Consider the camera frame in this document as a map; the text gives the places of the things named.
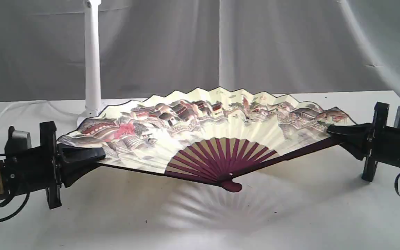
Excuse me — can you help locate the white power cable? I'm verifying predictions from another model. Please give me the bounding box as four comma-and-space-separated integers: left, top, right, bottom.
0, 100, 82, 143

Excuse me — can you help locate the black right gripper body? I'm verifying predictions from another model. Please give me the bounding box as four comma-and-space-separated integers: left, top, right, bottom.
361, 102, 400, 182

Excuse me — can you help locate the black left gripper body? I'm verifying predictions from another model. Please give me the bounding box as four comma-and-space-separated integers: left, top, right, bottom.
0, 121, 62, 209

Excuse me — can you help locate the painted paper folding fan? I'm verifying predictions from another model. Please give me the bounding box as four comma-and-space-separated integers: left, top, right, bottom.
58, 87, 356, 192

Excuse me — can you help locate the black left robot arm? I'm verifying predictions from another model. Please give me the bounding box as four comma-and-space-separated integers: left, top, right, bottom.
0, 122, 106, 209

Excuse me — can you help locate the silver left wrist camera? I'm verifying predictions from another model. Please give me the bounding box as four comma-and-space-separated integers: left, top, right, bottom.
4, 126, 32, 155

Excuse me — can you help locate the grey backdrop curtain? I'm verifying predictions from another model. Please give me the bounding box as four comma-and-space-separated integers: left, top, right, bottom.
0, 0, 400, 101

